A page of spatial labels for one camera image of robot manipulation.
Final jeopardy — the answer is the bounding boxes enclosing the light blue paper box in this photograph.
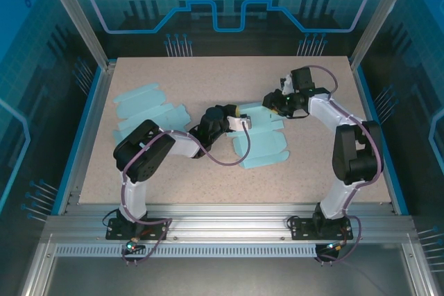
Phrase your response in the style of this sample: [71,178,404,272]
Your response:
[112,82,192,141]
[225,101,291,171]

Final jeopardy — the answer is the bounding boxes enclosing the blue table side trim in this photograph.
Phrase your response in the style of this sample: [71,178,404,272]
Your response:
[50,67,105,216]
[352,65,410,216]

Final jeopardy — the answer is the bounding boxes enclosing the small LED connector board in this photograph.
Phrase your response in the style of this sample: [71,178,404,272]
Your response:
[317,240,348,254]
[121,238,145,254]

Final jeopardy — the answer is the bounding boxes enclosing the grey metal lower panel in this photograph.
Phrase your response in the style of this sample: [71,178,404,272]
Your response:
[44,256,417,296]

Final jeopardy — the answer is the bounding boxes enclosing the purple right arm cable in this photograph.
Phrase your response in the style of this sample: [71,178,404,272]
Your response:
[310,64,384,265]

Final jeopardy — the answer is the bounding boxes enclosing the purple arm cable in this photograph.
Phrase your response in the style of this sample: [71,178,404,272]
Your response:
[119,124,253,268]
[310,64,384,265]

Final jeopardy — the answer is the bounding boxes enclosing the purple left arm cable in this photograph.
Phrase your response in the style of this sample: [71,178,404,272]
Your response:
[119,124,253,268]

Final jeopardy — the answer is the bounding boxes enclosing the aluminium frame rail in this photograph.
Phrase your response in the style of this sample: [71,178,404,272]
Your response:
[43,202,419,243]

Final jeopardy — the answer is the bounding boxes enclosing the aluminium frame post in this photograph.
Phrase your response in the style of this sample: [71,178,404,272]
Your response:
[37,0,117,71]
[348,0,417,70]

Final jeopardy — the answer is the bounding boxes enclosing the aluminium table side rail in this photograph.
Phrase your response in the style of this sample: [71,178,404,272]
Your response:
[57,62,119,216]

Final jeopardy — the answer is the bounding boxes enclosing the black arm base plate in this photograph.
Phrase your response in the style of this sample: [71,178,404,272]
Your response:
[289,217,355,241]
[105,218,170,241]

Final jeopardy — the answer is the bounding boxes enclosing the white slotted cable duct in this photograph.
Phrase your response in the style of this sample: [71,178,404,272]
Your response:
[55,243,318,259]

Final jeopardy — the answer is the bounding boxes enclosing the aluminium frame leg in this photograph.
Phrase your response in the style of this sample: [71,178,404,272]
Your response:
[19,240,57,296]
[401,240,442,296]

